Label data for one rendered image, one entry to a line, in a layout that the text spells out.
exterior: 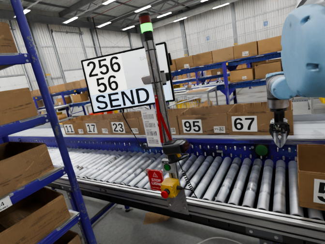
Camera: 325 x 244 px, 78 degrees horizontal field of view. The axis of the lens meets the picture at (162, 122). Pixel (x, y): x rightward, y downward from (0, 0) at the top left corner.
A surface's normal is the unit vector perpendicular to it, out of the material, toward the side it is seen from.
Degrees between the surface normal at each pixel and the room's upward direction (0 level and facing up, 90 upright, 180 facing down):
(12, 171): 90
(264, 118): 90
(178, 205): 90
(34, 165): 91
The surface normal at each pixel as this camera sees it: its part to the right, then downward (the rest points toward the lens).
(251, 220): -0.50, 0.29
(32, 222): 0.83, 0.00
